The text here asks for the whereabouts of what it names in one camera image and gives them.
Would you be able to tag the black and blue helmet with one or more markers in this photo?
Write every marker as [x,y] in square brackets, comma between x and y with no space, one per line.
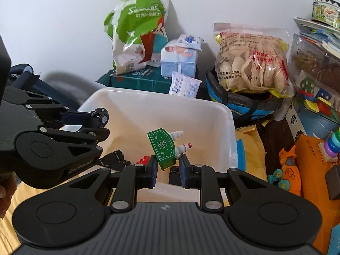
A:
[239,103]

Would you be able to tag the green toy sleigh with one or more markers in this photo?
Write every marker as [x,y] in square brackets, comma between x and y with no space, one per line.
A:
[162,144]

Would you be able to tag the light blue tissue pack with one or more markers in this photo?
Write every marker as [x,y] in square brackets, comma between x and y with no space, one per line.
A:
[178,58]

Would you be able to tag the person's left hand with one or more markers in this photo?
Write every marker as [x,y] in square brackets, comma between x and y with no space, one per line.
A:
[4,194]

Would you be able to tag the green and white bag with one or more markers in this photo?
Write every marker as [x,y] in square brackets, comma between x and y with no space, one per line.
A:
[132,26]

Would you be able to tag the blue box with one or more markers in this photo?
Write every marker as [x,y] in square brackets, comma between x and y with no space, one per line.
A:
[316,127]

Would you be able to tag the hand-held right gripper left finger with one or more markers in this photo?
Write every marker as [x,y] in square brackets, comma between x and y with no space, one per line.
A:
[152,173]

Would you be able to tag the dark brown block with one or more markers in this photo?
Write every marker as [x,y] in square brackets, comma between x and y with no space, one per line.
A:
[334,183]

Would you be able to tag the white flower print box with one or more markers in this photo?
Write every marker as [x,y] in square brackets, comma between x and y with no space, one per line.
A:
[294,122]

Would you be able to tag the black round toy disc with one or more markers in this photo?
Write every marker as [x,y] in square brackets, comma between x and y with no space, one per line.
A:
[114,159]

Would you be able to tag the orange toy dinosaur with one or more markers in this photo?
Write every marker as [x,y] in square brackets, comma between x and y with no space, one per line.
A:
[290,175]

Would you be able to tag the round printed tin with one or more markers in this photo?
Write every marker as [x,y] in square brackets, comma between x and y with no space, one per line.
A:
[326,12]

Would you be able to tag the clear plastic toy box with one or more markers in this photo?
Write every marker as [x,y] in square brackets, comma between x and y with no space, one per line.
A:
[313,66]

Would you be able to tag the white plastic storage bin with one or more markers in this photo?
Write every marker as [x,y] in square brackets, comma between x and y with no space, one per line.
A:
[186,117]

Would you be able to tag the white and blue sachets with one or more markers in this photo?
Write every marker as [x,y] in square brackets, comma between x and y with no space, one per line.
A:
[186,86]

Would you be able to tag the stack of books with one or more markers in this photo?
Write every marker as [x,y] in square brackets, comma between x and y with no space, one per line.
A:
[318,34]

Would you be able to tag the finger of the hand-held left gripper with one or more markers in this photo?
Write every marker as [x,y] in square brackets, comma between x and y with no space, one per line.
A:
[77,116]
[98,135]

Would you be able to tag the clear bag of crackers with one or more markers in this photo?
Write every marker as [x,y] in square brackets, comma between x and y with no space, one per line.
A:
[252,66]

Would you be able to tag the teal box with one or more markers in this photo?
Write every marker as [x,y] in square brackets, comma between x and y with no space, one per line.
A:
[140,81]

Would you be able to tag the yellow cloth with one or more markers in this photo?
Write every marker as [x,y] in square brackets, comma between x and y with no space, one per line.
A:
[252,148]

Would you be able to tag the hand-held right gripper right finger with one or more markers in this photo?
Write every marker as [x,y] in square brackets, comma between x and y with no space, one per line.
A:
[184,174]

